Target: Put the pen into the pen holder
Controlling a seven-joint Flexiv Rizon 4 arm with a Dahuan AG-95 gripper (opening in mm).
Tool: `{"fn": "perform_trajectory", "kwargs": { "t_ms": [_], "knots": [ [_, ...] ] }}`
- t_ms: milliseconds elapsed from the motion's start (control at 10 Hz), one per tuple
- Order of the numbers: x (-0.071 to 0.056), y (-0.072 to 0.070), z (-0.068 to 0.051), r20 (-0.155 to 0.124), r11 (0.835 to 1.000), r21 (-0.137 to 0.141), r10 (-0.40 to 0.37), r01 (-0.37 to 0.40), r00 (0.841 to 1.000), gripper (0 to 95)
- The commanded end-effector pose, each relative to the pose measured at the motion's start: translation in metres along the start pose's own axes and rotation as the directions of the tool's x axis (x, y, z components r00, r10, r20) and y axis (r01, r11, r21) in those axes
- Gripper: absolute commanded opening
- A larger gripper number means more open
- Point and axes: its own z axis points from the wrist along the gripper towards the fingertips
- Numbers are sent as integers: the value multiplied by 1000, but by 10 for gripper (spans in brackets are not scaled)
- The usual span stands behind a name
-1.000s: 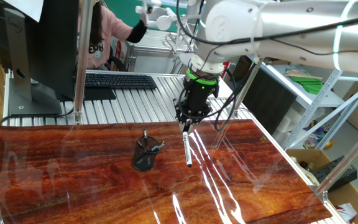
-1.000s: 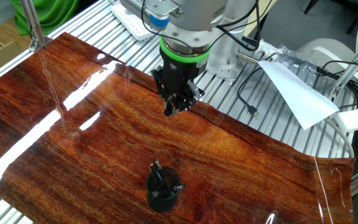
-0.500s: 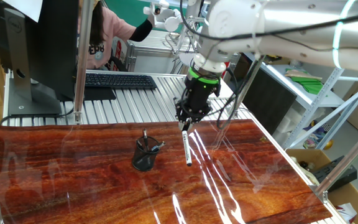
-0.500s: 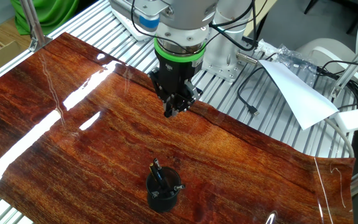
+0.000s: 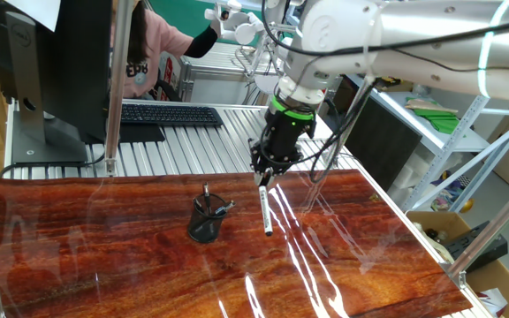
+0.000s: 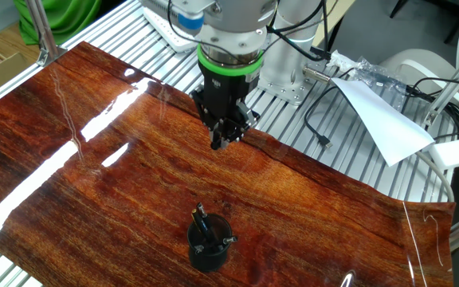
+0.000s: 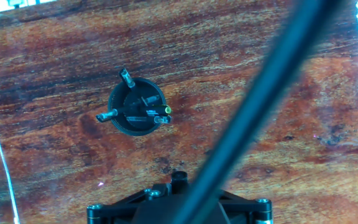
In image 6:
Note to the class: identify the white paper sheet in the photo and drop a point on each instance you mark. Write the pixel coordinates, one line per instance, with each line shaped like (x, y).
(385, 119)

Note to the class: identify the clear plastic bag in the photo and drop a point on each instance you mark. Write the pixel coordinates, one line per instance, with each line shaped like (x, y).
(369, 69)

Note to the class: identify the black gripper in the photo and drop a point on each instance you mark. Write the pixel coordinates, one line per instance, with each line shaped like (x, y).
(225, 93)

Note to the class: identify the white chair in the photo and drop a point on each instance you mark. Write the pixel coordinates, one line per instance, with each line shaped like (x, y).
(417, 60)

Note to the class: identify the white power adapter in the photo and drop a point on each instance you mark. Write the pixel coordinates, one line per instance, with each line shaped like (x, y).
(450, 153)

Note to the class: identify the green cloth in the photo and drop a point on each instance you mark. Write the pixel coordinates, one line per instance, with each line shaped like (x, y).
(54, 20)

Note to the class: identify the aluminium frame post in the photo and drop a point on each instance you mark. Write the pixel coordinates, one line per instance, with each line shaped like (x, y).
(42, 28)
(448, 89)

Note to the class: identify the black pen clear cap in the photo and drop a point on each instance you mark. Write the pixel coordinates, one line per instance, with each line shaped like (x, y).
(197, 248)

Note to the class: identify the white power strip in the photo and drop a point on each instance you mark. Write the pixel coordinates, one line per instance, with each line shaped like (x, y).
(165, 34)

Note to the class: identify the black mesh pen holder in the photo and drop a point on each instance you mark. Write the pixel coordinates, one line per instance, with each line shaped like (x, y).
(207, 261)

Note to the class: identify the black pen gold end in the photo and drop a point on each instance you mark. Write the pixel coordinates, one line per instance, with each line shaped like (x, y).
(198, 221)

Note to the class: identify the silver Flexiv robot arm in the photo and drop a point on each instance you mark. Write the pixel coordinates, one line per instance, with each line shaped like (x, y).
(245, 20)

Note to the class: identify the black pen clear end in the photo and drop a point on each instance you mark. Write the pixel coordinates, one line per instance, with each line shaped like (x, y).
(201, 208)

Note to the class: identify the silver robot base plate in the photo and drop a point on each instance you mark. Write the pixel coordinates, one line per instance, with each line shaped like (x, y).
(289, 93)

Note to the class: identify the black pen silver clip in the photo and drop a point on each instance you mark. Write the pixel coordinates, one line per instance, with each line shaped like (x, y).
(224, 240)

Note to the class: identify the wood grain table mat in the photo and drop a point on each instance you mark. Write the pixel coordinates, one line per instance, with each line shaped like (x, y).
(94, 199)

